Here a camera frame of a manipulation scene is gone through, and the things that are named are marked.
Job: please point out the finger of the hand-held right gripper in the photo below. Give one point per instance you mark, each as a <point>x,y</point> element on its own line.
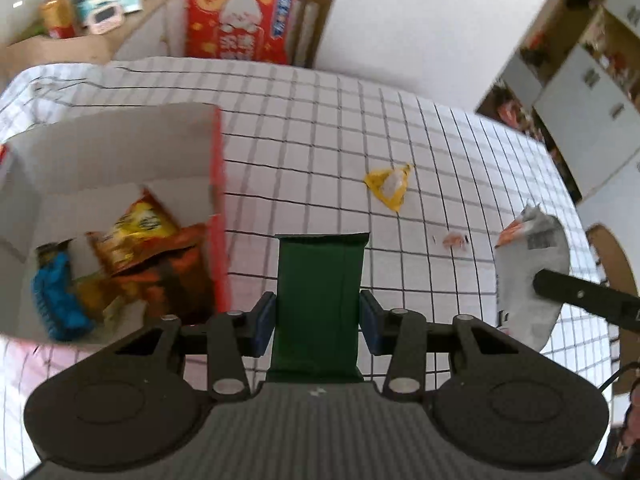
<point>585,297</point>

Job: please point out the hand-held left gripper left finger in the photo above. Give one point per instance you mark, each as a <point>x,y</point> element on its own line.
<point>262,325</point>

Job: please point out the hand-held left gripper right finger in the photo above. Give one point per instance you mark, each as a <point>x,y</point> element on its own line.
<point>372,325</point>

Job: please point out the green snack packet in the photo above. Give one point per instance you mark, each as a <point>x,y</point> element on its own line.
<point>320,300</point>

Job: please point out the white silver snack packet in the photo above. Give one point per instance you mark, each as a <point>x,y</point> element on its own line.
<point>525,270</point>

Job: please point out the dark orange snack packet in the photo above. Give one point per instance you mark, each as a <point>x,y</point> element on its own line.
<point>170,280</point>

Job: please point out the yellow-red chip bag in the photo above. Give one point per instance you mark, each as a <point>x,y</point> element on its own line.
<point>135,230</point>

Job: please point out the golden snack packet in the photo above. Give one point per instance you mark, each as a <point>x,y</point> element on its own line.
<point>92,297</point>

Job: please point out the blue snack packet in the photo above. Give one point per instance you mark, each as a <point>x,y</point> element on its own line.
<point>57,300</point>

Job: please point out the red cardboard box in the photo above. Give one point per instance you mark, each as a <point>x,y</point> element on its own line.
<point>125,145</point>

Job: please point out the wooden chair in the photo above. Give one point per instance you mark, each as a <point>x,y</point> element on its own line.
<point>612,255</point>
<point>317,20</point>

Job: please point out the small orange candy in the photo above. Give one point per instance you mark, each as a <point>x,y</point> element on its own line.
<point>455,241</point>

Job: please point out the yellow snack packet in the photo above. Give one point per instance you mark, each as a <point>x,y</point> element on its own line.
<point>380,180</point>

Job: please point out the checkered tablecloth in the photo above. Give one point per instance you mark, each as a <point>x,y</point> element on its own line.
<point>325,135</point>

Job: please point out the grey shoe cabinet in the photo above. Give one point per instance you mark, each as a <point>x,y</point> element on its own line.
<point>575,90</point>

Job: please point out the wooden sideboard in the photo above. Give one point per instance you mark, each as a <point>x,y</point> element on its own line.
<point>75,50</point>

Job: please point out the white kitchen timer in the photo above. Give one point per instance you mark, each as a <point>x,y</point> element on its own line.
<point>102,20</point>

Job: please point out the orange juice bottle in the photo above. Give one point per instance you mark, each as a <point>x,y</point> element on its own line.
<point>57,15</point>

